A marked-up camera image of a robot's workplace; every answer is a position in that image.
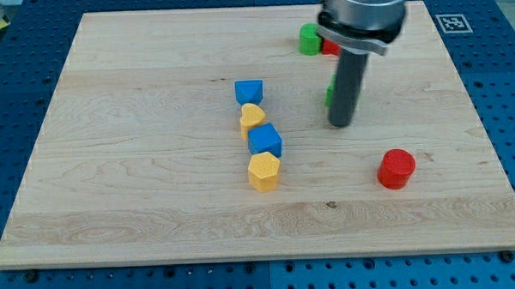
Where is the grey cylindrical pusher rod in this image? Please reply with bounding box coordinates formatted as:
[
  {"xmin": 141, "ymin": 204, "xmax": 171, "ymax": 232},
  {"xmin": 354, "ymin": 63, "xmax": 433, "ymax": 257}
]
[{"xmin": 328, "ymin": 49, "xmax": 368, "ymax": 128}]

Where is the blue triangle block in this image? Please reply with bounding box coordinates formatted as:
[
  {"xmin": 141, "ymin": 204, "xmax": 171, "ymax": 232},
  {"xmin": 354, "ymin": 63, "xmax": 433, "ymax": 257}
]
[{"xmin": 234, "ymin": 79, "xmax": 264, "ymax": 105}]

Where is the yellow hexagon block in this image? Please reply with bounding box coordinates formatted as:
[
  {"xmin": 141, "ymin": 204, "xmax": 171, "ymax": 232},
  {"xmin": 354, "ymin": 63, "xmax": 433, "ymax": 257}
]
[{"xmin": 247, "ymin": 152, "xmax": 281, "ymax": 192}]

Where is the white fiducial marker tag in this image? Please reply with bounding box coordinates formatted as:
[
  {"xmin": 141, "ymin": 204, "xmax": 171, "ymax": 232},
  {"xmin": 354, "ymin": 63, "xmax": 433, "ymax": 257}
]
[{"xmin": 436, "ymin": 13, "xmax": 473, "ymax": 34}]

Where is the green cylinder block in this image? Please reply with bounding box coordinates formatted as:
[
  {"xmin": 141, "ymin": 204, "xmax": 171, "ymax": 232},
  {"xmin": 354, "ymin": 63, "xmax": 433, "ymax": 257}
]
[{"xmin": 299, "ymin": 22, "xmax": 323, "ymax": 56}]

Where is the red block behind arm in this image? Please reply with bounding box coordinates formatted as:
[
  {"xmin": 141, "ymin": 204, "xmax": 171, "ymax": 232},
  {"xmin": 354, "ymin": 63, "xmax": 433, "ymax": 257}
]
[{"xmin": 321, "ymin": 39, "xmax": 341, "ymax": 56}]

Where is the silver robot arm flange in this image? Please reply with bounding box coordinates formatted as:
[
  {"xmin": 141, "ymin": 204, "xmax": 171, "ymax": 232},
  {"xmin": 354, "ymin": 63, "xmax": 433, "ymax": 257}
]
[{"xmin": 316, "ymin": 0, "xmax": 407, "ymax": 55}]

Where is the yellow heart block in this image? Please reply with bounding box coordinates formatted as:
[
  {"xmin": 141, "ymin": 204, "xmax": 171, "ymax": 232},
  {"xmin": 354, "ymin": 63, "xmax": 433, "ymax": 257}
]
[{"xmin": 239, "ymin": 103, "xmax": 266, "ymax": 141}]

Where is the red cylinder block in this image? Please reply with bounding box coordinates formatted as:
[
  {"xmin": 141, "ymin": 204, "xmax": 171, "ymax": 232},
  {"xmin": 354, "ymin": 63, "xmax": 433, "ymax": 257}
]
[{"xmin": 377, "ymin": 148, "xmax": 416, "ymax": 190}]

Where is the green star block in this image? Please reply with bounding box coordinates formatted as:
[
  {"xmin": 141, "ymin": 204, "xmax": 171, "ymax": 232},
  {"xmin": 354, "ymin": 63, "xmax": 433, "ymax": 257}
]
[{"xmin": 324, "ymin": 75, "xmax": 336, "ymax": 107}]

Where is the blue cube block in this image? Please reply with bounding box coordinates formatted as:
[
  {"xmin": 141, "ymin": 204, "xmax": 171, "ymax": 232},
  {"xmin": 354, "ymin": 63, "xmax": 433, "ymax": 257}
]
[{"xmin": 248, "ymin": 123, "xmax": 282, "ymax": 158}]

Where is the light wooden board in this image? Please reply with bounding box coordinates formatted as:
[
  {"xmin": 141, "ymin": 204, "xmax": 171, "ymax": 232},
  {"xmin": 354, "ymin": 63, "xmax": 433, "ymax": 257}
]
[{"xmin": 0, "ymin": 2, "xmax": 515, "ymax": 270}]

